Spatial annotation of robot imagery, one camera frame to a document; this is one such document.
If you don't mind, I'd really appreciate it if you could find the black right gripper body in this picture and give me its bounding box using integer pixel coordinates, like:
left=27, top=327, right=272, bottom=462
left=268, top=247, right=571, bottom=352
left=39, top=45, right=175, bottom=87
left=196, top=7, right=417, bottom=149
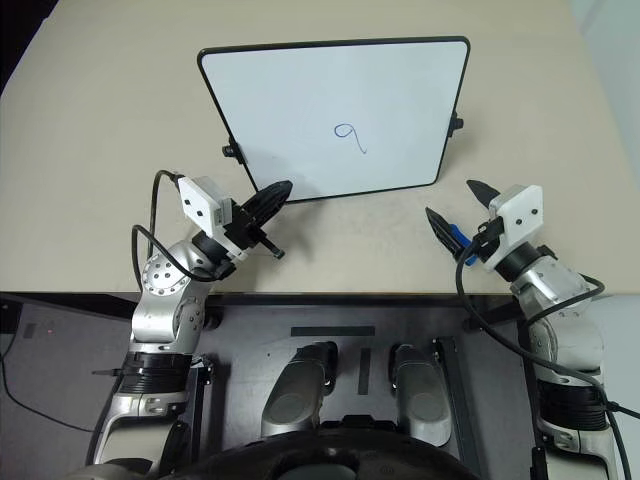
left=466, top=214, right=504, bottom=262

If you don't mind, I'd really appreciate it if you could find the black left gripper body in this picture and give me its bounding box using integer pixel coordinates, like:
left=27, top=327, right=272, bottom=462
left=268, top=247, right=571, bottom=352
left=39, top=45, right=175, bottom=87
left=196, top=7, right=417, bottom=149
left=222, top=201, right=287, bottom=261

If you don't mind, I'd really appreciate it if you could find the dark standing platform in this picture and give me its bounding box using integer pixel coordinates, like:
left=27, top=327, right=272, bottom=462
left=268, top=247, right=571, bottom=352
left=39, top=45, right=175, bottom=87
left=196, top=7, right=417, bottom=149
left=192, top=293, right=544, bottom=480

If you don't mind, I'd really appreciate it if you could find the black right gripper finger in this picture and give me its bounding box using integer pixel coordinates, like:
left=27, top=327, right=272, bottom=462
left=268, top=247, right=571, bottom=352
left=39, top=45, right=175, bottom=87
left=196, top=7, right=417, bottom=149
left=424, top=206, right=472, bottom=262
left=465, top=179, right=501, bottom=214

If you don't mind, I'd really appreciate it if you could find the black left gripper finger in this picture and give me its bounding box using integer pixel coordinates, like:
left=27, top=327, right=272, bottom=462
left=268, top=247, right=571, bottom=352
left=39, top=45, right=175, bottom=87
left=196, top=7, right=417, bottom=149
left=252, top=188, right=294, bottom=228
left=243, top=180, right=294, bottom=217

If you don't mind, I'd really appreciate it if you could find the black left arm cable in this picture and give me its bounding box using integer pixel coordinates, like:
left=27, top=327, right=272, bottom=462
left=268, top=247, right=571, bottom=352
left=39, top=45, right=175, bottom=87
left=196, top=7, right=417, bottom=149
left=130, top=169, right=237, bottom=282

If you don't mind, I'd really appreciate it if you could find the whiteboard with black frame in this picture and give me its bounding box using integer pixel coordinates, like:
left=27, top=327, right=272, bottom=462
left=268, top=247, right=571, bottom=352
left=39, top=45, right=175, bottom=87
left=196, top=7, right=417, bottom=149
left=197, top=35, right=472, bottom=204

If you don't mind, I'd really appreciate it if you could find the long black tape strip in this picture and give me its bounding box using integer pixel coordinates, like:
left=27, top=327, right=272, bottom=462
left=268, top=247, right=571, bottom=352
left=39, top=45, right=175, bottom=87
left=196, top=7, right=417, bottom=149
left=290, top=325, right=377, bottom=339

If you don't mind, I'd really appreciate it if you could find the silver robot foot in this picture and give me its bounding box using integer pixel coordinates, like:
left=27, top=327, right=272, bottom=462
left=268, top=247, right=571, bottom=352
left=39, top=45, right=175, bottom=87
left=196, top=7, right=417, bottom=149
left=260, top=340, right=339, bottom=442
left=389, top=342, right=454, bottom=449

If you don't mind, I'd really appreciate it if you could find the blue marker pen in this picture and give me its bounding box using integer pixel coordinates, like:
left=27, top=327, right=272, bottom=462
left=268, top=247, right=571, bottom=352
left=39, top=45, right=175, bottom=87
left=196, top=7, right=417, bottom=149
left=448, top=223, right=477, bottom=267

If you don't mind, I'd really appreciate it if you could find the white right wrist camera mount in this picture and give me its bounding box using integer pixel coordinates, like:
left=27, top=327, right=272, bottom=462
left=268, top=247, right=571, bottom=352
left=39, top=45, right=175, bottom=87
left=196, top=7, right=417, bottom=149
left=481, top=184, right=544, bottom=274

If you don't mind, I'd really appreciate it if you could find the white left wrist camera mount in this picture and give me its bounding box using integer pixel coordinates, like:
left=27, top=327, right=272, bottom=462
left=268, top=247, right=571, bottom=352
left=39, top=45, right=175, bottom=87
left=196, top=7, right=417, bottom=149
left=176, top=175, right=251, bottom=263

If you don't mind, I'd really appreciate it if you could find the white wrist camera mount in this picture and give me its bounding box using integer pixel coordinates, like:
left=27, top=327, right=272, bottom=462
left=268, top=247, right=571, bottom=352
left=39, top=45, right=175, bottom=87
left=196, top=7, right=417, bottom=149
left=481, top=184, right=544, bottom=274
left=176, top=175, right=251, bottom=263

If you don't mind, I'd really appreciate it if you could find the dark rounded robot torso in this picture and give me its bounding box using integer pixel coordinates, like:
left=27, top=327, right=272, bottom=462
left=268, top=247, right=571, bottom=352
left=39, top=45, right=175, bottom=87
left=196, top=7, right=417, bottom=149
left=163, top=418, right=484, bottom=480

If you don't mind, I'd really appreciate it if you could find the thin black floor cable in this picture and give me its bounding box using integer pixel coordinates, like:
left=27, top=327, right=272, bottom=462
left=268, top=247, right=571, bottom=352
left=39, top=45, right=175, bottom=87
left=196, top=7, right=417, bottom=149
left=0, top=333, right=97, bottom=432

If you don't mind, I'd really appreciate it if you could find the short black tape strip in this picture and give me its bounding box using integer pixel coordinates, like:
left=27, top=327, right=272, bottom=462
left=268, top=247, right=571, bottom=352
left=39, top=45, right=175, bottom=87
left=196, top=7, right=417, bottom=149
left=357, top=346, right=373, bottom=397

